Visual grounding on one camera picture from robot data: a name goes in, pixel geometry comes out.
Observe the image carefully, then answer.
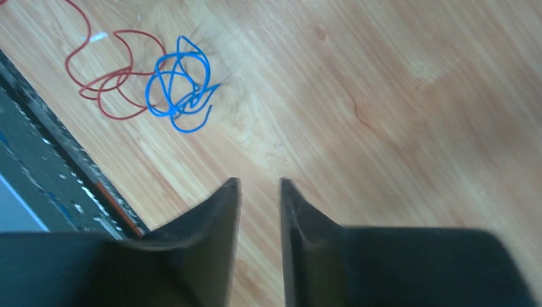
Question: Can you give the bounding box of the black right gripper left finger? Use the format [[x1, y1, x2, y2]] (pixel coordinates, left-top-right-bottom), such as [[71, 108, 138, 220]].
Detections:
[[1, 177, 241, 306]]

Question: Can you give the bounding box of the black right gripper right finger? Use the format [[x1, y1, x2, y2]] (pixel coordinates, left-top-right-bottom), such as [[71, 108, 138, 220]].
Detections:
[[280, 178, 537, 306]]

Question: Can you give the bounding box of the blue cable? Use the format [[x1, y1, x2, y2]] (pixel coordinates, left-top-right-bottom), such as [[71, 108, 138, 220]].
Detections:
[[144, 35, 222, 134]]

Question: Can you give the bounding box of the red cable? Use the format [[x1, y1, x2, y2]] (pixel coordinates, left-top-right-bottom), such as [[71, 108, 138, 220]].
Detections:
[[63, 0, 168, 122]]

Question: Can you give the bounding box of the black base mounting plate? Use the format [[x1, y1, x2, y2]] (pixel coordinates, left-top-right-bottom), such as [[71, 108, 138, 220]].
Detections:
[[1, 55, 149, 239]]

